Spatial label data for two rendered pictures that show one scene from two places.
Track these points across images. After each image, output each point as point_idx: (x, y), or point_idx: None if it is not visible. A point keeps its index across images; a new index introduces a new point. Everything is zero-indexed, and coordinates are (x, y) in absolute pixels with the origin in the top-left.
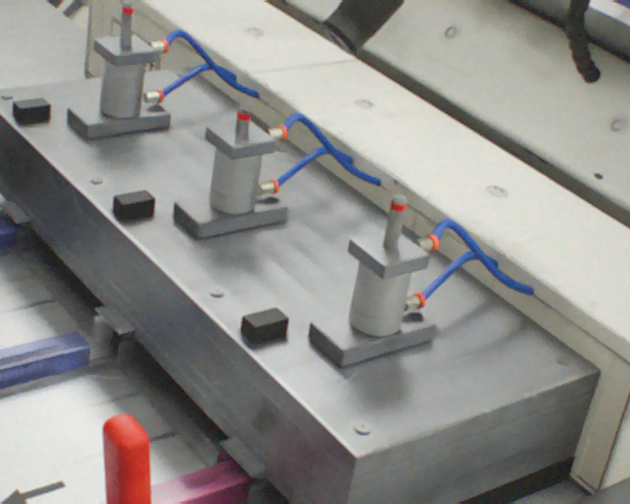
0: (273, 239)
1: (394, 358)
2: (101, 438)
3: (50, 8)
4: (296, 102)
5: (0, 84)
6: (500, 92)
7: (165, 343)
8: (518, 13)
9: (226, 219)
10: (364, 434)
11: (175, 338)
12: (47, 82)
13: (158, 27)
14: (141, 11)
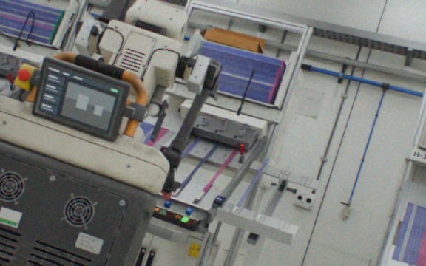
0: (228, 129)
1: (245, 135)
2: (225, 150)
3: None
4: (218, 115)
5: (174, 122)
6: (234, 107)
7: (225, 141)
8: (232, 98)
9: (224, 129)
10: (248, 141)
11: (226, 140)
12: (178, 120)
13: None
14: None
